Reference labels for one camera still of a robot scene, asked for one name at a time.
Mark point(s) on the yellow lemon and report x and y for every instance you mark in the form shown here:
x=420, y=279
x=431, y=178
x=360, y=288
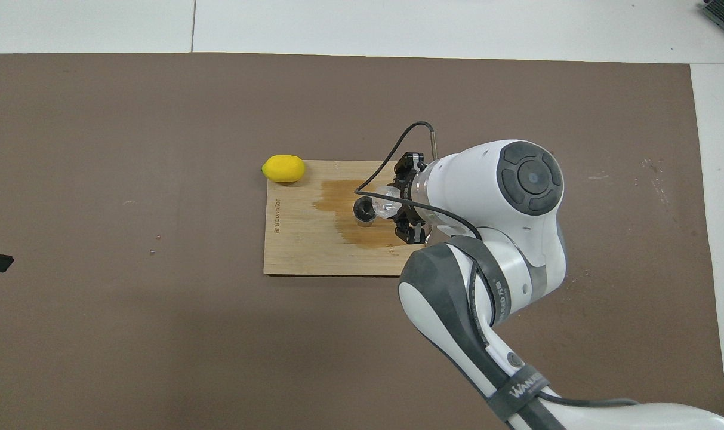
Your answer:
x=284, y=168

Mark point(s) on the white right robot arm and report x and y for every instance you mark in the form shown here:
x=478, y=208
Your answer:
x=493, y=179

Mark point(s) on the brown table mat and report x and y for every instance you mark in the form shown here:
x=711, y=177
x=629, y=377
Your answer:
x=159, y=119

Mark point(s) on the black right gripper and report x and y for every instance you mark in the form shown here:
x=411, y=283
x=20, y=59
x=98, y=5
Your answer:
x=408, y=194

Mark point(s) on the metal jigger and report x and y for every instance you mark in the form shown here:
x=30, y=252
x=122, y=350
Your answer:
x=363, y=210

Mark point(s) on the wooden cutting board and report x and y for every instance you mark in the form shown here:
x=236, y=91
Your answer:
x=302, y=251

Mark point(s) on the clear glass cup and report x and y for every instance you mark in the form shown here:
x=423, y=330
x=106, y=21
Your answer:
x=388, y=203

